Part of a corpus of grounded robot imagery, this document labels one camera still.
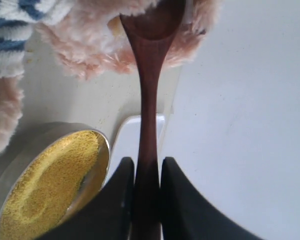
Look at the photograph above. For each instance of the yellow millet grains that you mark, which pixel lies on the yellow millet grains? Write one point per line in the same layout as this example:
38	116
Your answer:
69	169

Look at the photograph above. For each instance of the dark wooden spoon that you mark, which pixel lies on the dark wooden spoon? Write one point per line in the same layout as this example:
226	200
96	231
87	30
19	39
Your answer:
150	36

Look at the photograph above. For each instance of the steel bowl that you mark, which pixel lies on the steel bowl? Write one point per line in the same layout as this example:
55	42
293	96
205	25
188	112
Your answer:
26	146

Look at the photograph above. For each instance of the white rectangular tray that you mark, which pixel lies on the white rectangular tray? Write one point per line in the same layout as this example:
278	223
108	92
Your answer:
126	143

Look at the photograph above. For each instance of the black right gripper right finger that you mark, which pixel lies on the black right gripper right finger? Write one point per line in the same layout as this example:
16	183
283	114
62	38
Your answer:
187	215

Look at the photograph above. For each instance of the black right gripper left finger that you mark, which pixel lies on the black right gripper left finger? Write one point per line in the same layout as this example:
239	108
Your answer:
105	217

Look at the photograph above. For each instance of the pink plush teddy bear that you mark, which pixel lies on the pink plush teddy bear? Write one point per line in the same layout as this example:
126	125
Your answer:
86	35

